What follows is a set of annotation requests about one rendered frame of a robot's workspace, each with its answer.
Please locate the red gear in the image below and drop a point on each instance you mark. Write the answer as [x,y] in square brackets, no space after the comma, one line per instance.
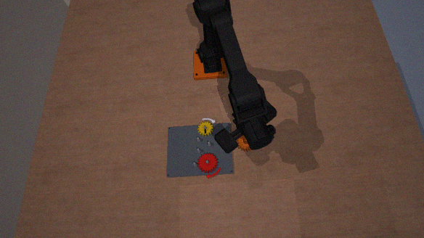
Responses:
[207,166]

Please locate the yellow gear with black stripe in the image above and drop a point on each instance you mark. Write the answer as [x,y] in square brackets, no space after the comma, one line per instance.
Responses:
[203,131]

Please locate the brown gear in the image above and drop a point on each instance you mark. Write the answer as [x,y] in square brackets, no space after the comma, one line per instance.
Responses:
[243,144]

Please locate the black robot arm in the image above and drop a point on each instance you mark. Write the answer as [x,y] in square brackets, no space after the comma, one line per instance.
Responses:
[244,91]

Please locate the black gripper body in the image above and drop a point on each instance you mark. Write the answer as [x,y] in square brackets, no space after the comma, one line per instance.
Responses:
[227,141]

